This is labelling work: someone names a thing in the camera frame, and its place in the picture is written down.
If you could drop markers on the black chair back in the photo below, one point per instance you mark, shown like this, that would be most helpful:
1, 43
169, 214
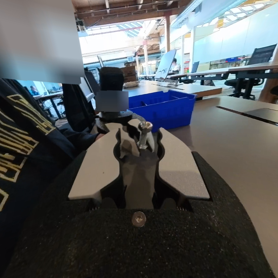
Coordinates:
76, 104

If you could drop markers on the person's dark printed sweatshirt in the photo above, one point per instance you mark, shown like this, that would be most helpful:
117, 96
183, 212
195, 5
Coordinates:
23, 152

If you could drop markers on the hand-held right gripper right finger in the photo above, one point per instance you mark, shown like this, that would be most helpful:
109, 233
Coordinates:
180, 169

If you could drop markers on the tilted monitor on stand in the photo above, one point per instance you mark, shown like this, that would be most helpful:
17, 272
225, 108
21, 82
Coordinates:
166, 63

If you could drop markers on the wooden support post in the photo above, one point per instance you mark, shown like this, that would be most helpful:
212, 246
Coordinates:
167, 34

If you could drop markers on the silver threaded bolt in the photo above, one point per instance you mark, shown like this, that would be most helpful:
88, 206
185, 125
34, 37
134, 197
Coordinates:
144, 134

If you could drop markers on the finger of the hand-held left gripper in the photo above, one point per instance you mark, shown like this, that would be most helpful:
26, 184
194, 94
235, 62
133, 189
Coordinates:
134, 124
130, 147

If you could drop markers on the person's left forearm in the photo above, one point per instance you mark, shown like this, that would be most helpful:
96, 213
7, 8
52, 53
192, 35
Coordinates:
82, 137

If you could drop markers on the blue plastic bin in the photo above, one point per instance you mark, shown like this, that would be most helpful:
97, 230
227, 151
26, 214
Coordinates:
160, 110

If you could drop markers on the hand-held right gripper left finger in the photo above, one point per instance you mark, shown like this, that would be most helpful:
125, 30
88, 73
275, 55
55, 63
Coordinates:
97, 165

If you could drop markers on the brown cardboard box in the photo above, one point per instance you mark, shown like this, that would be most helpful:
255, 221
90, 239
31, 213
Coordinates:
129, 73

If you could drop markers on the black mesh office chair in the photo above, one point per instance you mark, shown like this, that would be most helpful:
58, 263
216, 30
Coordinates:
258, 65

